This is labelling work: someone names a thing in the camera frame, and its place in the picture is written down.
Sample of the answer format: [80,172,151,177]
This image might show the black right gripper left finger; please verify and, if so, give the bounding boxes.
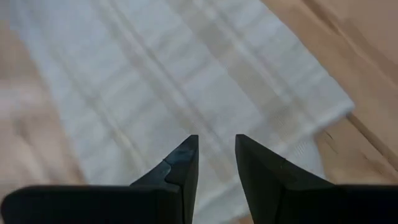
[0,134,200,224]

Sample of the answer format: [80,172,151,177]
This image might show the white towel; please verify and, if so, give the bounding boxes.
[8,0,356,224]

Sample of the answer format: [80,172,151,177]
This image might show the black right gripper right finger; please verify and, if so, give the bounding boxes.
[234,134,398,224]

